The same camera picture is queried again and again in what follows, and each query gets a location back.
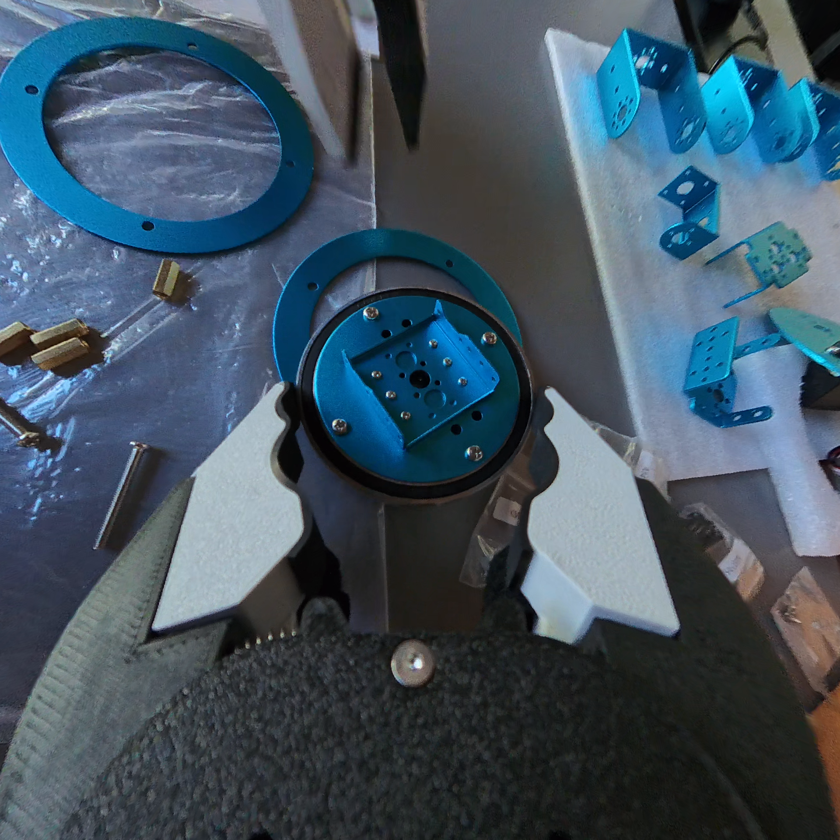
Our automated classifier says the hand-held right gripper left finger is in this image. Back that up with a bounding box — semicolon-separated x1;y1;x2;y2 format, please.
150;382;312;634

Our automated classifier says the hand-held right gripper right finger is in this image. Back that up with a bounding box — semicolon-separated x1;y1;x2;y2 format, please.
518;386;681;647

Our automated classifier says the blue turntable disc with bearing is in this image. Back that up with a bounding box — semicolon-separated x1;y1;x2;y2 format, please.
295;287;534;506

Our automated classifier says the blue metal ring plate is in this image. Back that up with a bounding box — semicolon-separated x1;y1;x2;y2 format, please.
272;228;524;388
0;16;316;255

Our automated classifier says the grey desk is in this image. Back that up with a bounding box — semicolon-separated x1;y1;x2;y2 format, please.
348;0;840;716

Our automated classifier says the small clear parts bag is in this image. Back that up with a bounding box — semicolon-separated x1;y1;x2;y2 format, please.
462;453;546;585
771;567;840;697
682;502;765;601

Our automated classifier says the clear plastic bag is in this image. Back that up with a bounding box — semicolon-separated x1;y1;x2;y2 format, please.
0;0;380;710

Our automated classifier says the white foam sheet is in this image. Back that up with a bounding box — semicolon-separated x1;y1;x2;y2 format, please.
543;28;840;559

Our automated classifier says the blue disc with black servo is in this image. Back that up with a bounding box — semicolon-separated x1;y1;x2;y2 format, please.
768;307;840;411

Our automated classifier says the white instruction booklet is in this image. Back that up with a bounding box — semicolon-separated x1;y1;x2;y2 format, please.
256;0;368;158

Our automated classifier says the black flat plate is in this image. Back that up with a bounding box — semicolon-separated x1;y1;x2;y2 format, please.
374;0;429;152

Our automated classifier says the long blue perforated bracket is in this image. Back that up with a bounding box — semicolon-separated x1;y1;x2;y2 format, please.
682;317;782;431

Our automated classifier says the small blue U bracket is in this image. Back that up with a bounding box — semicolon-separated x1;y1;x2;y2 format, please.
658;165;721;258

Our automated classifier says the large blue U bracket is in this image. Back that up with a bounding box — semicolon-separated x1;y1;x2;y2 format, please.
596;28;708;155
787;79;840;181
701;56;821;165

